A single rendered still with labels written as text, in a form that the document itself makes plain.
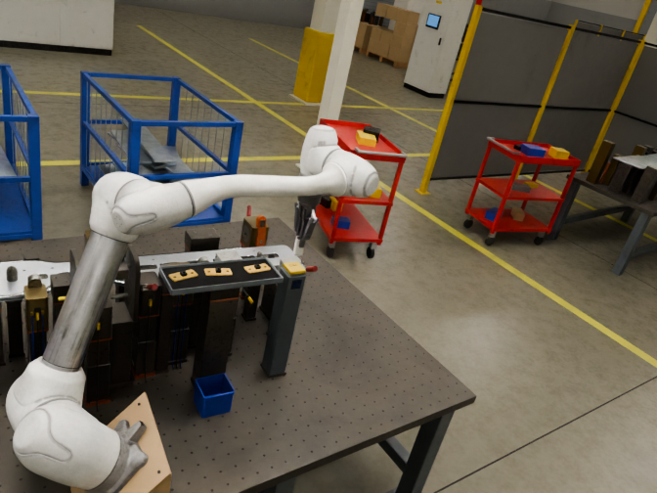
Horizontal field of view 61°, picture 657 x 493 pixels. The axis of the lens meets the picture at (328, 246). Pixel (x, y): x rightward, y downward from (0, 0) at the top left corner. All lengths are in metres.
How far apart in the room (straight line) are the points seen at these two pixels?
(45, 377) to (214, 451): 0.56
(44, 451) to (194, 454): 0.52
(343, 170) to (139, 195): 0.56
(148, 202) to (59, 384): 0.54
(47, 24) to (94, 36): 0.68
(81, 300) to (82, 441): 0.36
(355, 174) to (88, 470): 1.02
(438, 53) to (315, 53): 3.70
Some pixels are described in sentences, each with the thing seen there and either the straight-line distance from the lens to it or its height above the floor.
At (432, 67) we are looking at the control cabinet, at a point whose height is 0.58.
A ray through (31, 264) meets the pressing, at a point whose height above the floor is 1.00.
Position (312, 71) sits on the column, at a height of 0.51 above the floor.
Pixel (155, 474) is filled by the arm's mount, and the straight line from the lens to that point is 1.57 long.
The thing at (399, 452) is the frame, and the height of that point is 0.23.
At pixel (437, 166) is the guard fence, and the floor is 0.31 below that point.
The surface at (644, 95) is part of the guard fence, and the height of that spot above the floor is 1.36.
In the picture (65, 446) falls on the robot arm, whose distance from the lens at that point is 1.52.
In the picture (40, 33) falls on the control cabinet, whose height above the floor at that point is 0.24.
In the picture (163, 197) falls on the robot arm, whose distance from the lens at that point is 1.45.
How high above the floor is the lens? 2.11
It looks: 27 degrees down
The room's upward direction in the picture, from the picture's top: 13 degrees clockwise
